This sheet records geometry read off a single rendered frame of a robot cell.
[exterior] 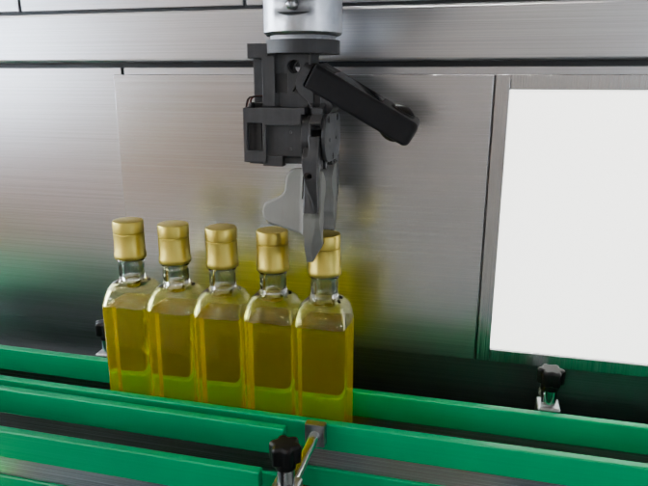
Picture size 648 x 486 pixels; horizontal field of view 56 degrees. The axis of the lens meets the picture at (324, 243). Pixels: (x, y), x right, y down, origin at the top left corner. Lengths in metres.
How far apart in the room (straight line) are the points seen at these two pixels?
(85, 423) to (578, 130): 0.64
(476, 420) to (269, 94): 0.42
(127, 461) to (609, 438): 0.50
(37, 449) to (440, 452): 0.41
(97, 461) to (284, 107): 0.40
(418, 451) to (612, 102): 0.42
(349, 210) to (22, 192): 0.49
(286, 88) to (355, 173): 0.17
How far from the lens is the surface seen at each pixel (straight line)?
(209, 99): 0.79
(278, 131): 0.60
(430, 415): 0.73
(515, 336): 0.78
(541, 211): 0.74
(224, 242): 0.66
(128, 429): 0.75
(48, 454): 0.72
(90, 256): 0.96
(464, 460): 0.67
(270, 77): 0.61
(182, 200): 0.82
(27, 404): 0.81
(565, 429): 0.74
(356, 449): 0.68
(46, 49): 0.91
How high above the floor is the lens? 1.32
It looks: 15 degrees down
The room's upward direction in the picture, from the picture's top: straight up
